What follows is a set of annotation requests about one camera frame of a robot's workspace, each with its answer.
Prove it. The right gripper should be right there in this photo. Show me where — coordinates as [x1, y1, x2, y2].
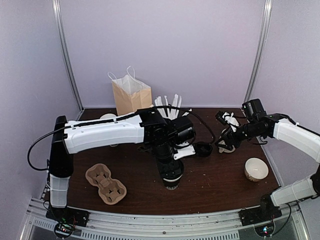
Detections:
[215, 120, 263, 151]

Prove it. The black coffee cup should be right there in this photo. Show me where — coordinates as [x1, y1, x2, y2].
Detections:
[162, 175, 182, 190]

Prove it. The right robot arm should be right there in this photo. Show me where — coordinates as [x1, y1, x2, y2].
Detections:
[215, 98, 320, 221]

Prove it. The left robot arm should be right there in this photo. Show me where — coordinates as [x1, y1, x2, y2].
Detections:
[48, 108, 195, 222]

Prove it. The cream ceramic mug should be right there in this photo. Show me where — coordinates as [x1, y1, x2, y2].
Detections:
[218, 146, 236, 154]

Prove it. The stack of black lids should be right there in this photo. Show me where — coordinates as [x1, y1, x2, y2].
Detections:
[193, 141, 213, 158]

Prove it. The white ceramic bowl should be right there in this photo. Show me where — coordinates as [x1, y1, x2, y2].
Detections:
[244, 157, 269, 182]

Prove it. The wrapped straws bundle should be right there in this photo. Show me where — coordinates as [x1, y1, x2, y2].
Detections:
[154, 94, 192, 120]

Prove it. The cardboard cup carrier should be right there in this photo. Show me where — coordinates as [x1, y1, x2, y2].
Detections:
[85, 163, 127, 205]

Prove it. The stack of paper cups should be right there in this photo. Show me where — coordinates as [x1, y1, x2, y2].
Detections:
[100, 113, 117, 120]

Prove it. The brown paper bag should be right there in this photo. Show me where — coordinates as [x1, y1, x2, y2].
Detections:
[107, 66, 153, 116]

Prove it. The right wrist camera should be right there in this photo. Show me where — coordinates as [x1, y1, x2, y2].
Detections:
[215, 111, 231, 126]

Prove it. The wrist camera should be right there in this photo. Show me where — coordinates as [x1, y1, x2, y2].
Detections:
[215, 111, 231, 126]
[171, 116, 196, 145]

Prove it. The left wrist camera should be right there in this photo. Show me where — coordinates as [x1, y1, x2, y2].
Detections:
[171, 116, 196, 145]

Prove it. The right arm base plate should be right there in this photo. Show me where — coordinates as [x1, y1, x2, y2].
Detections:
[239, 207, 282, 226]

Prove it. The aluminium frame rail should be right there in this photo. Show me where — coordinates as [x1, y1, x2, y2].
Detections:
[18, 198, 311, 240]

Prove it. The right corner metal post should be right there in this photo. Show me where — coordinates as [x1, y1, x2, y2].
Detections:
[243, 0, 273, 102]

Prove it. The corner metal post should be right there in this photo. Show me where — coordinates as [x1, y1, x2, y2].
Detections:
[52, 0, 84, 112]
[243, 0, 273, 102]

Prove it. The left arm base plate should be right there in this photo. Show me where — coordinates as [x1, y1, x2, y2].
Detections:
[45, 206, 90, 227]

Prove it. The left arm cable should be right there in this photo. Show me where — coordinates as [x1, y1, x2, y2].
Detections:
[27, 106, 217, 172]

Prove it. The left corner metal post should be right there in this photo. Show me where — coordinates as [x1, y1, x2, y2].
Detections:
[52, 0, 84, 112]

